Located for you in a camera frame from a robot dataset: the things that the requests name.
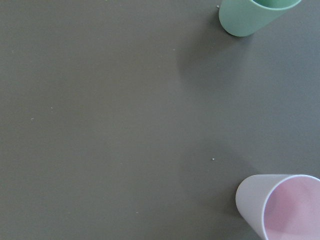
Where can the green plastic cup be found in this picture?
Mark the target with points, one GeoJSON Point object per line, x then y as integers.
{"type": "Point", "coordinates": [242, 18]}

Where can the pink plastic cup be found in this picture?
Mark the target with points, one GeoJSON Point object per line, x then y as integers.
{"type": "Point", "coordinates": [281, 206]}

